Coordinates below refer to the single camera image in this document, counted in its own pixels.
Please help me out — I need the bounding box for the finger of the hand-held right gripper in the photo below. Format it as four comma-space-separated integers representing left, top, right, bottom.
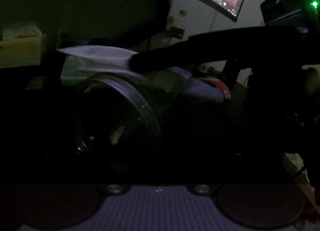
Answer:
129, 26, 265, 73

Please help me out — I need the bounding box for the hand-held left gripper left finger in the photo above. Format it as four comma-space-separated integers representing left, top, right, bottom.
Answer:
40, 131, 125, 194

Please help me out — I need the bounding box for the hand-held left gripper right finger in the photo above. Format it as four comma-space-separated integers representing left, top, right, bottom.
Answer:
192, 144, 275, 194

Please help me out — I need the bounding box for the clear glass jar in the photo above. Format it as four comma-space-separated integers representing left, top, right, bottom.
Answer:
71, 73, 225, 161

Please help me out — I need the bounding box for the white paper tissue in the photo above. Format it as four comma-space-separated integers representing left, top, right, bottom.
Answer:
56, 45, 224, 103

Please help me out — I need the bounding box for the person's right hand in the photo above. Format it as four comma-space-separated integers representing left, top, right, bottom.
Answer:
304, 68, 320, 96

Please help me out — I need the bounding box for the clear bottle with red label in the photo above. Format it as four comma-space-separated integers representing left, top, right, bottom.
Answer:
168, 10, 187, 40

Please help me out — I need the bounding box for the clear plastic bag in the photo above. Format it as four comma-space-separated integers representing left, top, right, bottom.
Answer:
152, 32, 173, 49

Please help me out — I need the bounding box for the red computer mouse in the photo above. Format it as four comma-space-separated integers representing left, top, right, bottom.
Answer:
200, 77, 232, 99

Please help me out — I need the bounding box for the backlit light blue keyboard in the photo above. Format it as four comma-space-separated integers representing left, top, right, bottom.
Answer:
60, 56, 88, 86

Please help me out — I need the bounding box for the small pale object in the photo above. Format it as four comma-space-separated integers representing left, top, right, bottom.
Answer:
25, 77, 45, 90

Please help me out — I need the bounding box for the pale tissue box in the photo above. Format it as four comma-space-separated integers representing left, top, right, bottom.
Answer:
0, 25, 48, 69

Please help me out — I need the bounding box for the black cable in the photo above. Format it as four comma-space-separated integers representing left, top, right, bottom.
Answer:
292, 166, 308, 179

